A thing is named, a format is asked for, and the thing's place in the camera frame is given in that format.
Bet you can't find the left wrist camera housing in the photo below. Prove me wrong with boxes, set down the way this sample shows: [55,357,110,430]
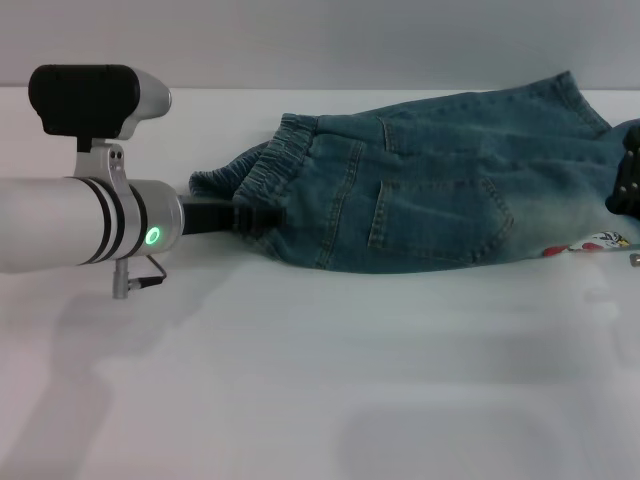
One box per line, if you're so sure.
[28,63,174,182]

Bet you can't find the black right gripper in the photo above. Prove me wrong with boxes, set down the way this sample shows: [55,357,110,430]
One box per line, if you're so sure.
[604,132,640,221]

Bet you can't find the blue denim shorts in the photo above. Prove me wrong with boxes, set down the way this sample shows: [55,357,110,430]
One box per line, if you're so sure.
[188,70,640,275]

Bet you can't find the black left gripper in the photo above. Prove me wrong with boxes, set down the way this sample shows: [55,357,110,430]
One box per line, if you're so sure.
[179,198,288,237]

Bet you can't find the left arm cable with plug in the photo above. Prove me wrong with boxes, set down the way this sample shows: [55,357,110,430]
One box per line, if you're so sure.
[111,253,167,300]

